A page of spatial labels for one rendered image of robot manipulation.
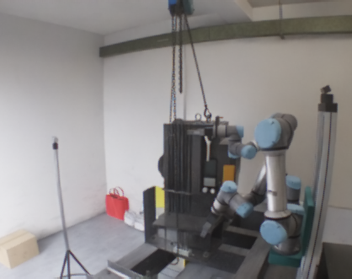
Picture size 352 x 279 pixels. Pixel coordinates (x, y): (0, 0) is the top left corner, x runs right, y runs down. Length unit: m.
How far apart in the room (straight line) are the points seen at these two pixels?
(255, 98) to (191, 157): 1.27
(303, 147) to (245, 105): 0.80
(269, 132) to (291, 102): 1.83
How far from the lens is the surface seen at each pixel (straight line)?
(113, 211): 4.15
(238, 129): 1.52
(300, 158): 2.89
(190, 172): 1.95
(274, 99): 2.88
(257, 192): 1.31
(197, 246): 2.02
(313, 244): 1.46
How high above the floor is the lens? 1.76
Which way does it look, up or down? 8 degrees down
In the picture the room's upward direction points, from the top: straight up
